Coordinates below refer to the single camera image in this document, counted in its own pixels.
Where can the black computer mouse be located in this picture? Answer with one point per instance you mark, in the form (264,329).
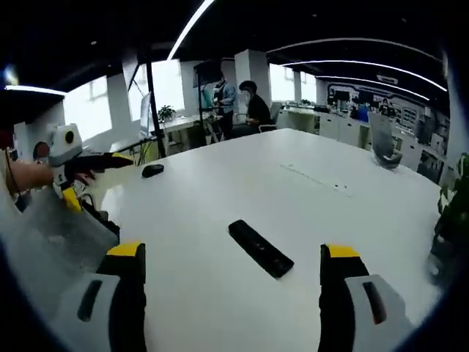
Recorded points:
(152,171)

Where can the black television screen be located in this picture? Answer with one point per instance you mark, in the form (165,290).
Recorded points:
(205,73)

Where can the grey mesh office chair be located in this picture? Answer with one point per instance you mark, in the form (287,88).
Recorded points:
(62,234)

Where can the white low cabinets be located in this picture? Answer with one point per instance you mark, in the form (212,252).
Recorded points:
(329,126)

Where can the wall poster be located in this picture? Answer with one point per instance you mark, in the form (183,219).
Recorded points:
(366,97)

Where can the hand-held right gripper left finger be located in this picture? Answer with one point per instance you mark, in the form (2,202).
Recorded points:
(110,311)

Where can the small green potted plant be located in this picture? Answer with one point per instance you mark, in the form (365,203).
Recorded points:
(166,113)

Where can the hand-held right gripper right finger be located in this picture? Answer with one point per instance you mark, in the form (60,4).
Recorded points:
(351,315)

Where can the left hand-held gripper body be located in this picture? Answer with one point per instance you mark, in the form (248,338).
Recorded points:
(62,150)

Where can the ceiling light strip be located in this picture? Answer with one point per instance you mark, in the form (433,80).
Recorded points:
(194,25)

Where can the black stand pole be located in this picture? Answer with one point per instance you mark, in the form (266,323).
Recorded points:
(154,110)

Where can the black remote control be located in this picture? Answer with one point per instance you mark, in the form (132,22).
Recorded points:
(260,249)

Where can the grey fabric chair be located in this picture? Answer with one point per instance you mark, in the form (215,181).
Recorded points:
(381,135)

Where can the white office chair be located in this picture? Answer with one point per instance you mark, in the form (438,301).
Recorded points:
(275,111)

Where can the large grey display panel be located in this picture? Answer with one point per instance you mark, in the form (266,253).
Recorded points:
(131,75)

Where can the white computer monitor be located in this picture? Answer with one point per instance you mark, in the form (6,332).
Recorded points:
(145,113)

